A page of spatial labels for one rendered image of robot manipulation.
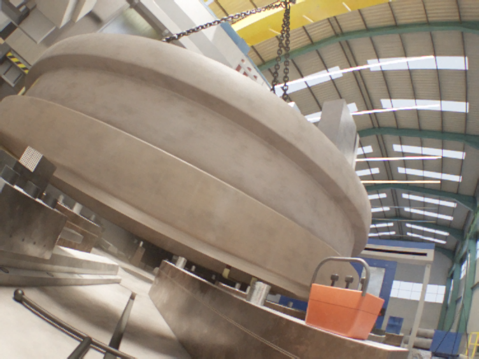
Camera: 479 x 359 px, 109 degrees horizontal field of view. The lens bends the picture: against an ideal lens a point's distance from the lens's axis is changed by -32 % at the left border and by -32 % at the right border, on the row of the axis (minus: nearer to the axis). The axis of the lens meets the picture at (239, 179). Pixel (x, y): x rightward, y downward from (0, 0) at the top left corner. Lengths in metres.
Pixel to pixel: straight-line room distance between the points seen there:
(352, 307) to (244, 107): 1.02
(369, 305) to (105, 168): 1.05
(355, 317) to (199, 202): 0.73
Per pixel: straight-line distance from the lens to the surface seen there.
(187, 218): 1.02
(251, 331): 0.94
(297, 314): 2.87
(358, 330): 0.71
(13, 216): 0.94
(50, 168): 1.16
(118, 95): 1.49
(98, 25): 4.53
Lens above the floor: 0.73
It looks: 23 degrees up
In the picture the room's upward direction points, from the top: 23 degrees clockwise
